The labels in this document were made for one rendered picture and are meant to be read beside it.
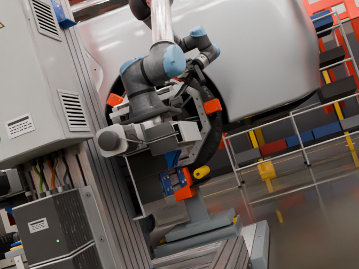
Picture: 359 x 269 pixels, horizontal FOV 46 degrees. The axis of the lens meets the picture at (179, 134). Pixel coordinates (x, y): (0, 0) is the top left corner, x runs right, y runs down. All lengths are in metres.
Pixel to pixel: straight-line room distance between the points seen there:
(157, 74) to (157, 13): 0.29
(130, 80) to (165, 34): 0.23
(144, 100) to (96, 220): 0.51
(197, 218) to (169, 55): 1.28
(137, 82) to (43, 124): 0.56
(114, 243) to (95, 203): 0.14
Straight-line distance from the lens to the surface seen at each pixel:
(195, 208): 2.60
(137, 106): 1.63
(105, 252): 1.39
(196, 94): 2.41
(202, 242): 2.50
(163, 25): 1.73
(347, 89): 6.20
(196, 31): 2.16
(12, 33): 1.28
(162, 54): 1.61
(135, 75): 1.65
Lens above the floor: 0.60
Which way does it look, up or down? 4 degrees up
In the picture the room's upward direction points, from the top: 18 degrees counter-clockwise
